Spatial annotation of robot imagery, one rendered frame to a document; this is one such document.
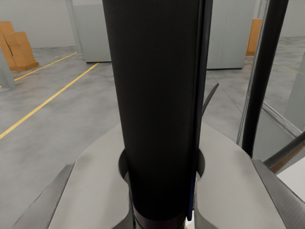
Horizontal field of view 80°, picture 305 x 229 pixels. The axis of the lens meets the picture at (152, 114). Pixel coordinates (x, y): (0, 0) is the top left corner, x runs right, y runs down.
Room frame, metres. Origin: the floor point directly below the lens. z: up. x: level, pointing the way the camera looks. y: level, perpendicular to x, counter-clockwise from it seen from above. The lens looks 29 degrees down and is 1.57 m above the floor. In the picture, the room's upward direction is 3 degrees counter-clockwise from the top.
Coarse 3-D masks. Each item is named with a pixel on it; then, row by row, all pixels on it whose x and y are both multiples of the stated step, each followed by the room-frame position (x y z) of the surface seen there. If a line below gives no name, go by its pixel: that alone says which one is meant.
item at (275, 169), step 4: (300, 144) 0.20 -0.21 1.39; (304, 144) 0.21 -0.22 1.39; (296, 148) 0.20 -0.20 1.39; (300, 148) 0.20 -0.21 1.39; (292, 152) 0.19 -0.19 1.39; (296, 152) 0.19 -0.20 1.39; (288, 156) 0.18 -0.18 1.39; (292, 156) 0.19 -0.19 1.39; (284, 160) 0.18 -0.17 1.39; (288, 160) 0.18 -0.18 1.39; (276, 164) 0.17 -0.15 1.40; (280, 164) 0.17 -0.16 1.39; (284, 164) 0.17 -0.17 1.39; (272, 168) 0.16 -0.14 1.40; (276, 168) 0.16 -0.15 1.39; (280, 168) 0.17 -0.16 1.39; (276, 172) 0.16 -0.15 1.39
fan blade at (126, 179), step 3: (126, 174) 0.41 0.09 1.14; (126, 177) 0.41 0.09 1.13; (126, 180) 0.40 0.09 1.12; (129, 180) 0.36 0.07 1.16; (129, 183) 0.36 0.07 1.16; (129, 186) 0.35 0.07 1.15; (129, 189) 0.35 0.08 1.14; (132, 201) 0.31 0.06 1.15; (132, 204) 0.32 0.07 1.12; (132, 207) 0.32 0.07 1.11
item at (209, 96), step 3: (216, 84) 0.38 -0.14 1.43; (216, 87) 0.36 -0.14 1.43; (213, 90) 0.36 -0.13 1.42; (210, 93) 0.38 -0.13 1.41; (213, 93) 0.35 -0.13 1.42; (207, 96) 0.42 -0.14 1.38; (210, 96) 0.35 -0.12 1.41; (207, 99) 0.37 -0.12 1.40; (210, 99) 0.34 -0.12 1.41; (207, 102) 0.34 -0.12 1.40; (204, 105) 0.37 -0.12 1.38; (204, 108) 0.34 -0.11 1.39; (204, 111) 0.33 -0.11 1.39
